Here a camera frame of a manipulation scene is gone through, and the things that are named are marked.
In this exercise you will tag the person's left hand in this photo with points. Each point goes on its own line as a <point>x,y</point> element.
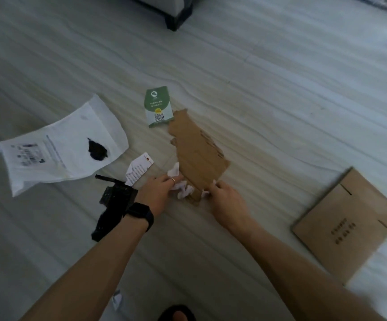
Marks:
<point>153,193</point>

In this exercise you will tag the torn brown cardboard piece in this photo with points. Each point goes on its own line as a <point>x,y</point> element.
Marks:
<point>196,150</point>

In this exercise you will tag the flat brown cardboard box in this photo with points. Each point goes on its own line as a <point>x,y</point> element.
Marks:
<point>347,223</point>

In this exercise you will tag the tiny white paper scrap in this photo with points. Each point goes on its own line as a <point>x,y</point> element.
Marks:
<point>117,299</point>

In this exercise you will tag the person's right hand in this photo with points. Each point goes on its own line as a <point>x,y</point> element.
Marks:
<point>228,207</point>

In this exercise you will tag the black smartwatch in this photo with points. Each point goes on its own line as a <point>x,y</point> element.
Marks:
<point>141,215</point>

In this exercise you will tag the small white paper scrap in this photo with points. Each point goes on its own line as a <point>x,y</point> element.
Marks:
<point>206,192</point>

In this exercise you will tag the person's left forearm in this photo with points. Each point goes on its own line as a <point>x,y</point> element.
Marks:
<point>89,270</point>

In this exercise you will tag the white printed paper leaflet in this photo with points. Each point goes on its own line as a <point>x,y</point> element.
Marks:
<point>138,168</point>

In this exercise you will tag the person's right fingers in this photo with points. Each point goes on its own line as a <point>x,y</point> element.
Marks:
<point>217,187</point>

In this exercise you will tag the person's black slipper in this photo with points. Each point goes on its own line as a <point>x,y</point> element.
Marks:
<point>176,314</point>

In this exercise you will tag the black torn scrap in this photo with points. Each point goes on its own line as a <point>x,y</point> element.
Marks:
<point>97,150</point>

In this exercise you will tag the person's right forearm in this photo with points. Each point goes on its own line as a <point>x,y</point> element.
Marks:
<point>300,274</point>

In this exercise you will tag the white plastic mailing bag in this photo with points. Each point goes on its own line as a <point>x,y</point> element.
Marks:
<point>63,143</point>

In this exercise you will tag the green and white small box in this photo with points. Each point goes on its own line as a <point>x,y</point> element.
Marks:
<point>158,106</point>

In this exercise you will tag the grey sofa with dark leg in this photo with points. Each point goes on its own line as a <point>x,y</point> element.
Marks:
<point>170,6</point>

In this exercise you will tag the person's left fingers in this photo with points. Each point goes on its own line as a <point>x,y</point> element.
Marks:
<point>170,181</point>

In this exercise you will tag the black plastic packaging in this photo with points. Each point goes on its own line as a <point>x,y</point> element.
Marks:
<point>114,203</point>

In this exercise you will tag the white paper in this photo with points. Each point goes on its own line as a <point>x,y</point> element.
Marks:
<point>184,189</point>

